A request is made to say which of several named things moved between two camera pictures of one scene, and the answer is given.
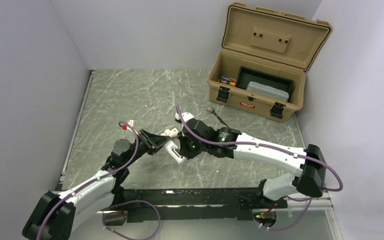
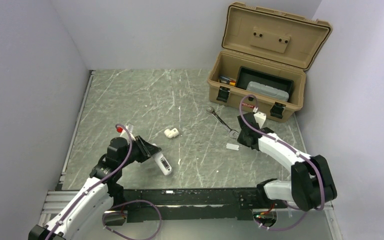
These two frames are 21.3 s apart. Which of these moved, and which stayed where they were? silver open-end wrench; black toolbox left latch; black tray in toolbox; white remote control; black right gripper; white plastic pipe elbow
Moved: black right gripper; white remote control
Stayed: black toolbox left latch; white plastic pipe elbow; black tray in toolbox; silver open-end wrench
